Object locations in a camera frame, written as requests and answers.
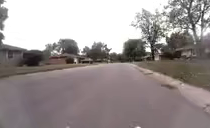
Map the group of trees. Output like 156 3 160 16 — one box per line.
81 41 112 62

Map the round dark tree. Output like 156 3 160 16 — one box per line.
122 38 148 62

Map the grey asphalt road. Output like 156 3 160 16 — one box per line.
0 62 210 128

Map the red brick house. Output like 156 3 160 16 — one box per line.
46 52 94 65

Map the thin sparse tree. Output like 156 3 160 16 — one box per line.
131 8 169 62

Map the grass lawn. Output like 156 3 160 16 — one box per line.
0 63 94 80

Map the grass verge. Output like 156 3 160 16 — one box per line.
134 58 210 94

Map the pale house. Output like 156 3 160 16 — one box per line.
174 31 210 60

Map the pale concrete gutter strip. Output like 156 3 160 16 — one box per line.
129 63 210 119

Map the grey house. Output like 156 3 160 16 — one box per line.
0 43 28 66

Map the tall sparse tree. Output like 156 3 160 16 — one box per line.
164 0 210 51

